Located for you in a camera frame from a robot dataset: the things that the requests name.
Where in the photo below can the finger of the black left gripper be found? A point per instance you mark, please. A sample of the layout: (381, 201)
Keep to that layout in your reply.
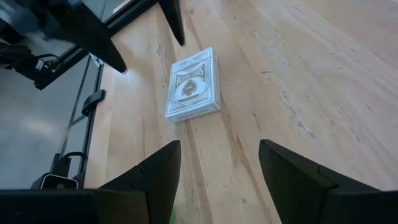
(90, 37)
(173, 18)

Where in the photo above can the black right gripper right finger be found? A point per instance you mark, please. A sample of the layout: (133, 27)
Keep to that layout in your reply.
(304, 193)

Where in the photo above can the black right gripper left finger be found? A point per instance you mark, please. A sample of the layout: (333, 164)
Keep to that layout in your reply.
(149, 193)

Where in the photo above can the green plastic bin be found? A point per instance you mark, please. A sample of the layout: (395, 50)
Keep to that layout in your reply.
(172, 216)

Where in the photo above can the card deck brown print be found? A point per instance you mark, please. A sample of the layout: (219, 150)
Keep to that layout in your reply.
(193, 88)

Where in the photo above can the small black white-rimmed camera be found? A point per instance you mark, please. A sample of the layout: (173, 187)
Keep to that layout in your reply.
(59, 182)

